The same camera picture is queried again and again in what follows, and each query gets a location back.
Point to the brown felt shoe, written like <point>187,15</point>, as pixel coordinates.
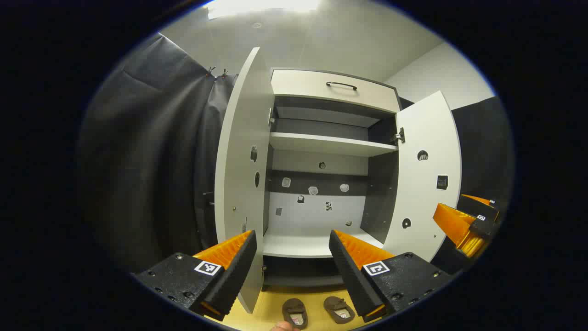
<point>335,304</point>
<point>294,307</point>

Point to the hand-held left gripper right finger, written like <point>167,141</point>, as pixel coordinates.
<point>351,271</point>

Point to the white cabinet drawer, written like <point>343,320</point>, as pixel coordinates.
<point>303,87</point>

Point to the white cabinet door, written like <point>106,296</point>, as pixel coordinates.
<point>239,161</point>
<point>427,207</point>

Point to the white cabinet shelf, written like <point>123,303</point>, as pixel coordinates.
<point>326,143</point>

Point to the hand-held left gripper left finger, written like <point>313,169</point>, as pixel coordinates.
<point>236,271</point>

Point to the metal door hinge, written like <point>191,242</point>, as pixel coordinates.
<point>272,117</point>
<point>398,136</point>

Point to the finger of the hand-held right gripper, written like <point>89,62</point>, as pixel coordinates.
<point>452,223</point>
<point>480,206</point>

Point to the white and grey shoe cabinet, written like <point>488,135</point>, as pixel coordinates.
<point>312,220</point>

